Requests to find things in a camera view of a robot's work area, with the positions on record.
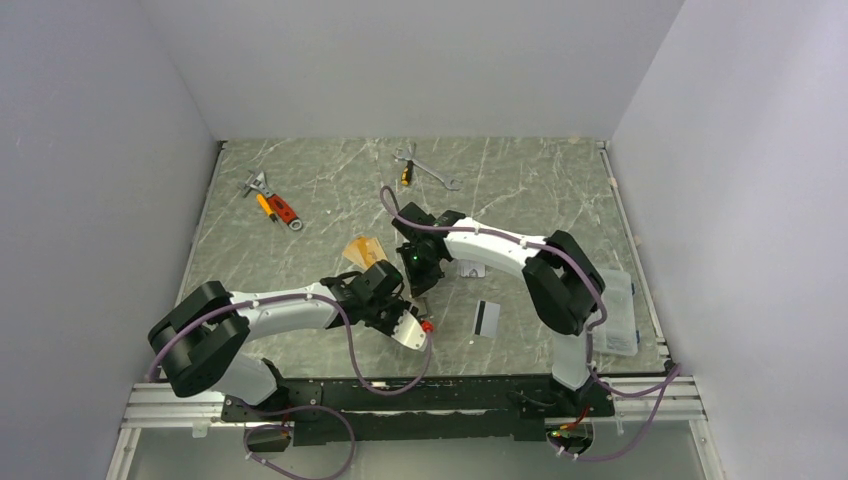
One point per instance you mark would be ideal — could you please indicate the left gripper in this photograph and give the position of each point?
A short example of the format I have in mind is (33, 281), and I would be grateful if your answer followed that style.
(400, 306)

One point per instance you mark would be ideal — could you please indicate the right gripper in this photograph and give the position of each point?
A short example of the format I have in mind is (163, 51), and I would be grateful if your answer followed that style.
(418, 283)

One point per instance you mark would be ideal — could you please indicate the gold credit card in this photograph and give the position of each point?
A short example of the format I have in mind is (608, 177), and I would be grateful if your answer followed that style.
(364, 252)

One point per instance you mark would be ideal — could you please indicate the single silver credit card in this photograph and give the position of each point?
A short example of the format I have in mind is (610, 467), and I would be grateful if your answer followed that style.
(486, 318)

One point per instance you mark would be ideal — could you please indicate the grey card holder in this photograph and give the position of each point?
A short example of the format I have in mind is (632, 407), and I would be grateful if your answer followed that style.
(423, 308)

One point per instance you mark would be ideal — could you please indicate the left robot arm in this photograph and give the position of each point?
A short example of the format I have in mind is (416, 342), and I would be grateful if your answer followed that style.
(198, 343)

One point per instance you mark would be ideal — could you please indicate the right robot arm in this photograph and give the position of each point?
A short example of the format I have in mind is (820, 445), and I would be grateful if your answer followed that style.
(563, 284)

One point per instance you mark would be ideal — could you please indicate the silver open-end wrench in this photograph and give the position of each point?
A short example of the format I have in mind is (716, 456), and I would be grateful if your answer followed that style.
(449, 182)

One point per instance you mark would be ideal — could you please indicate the yellow black screwdriver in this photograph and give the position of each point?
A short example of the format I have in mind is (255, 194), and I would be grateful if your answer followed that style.
(407, 173)

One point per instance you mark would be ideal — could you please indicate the orange utility knife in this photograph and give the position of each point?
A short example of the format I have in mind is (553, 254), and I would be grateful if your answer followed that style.
(267, 209)

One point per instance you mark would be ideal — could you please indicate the red adjustable wrench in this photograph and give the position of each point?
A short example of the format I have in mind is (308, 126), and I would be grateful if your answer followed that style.
(256, 183)

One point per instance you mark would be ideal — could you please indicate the clear plastic screw box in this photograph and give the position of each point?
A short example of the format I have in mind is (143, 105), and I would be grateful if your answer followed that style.
(618, 334)

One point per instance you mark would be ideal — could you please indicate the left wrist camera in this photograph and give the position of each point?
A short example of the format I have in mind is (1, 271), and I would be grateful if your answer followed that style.
(409, 332)

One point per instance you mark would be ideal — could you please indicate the black base frame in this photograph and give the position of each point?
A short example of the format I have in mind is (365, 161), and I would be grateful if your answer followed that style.
(409, 426)

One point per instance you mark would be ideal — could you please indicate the aluminium rail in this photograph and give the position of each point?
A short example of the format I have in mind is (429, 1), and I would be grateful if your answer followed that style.
(530, 396)

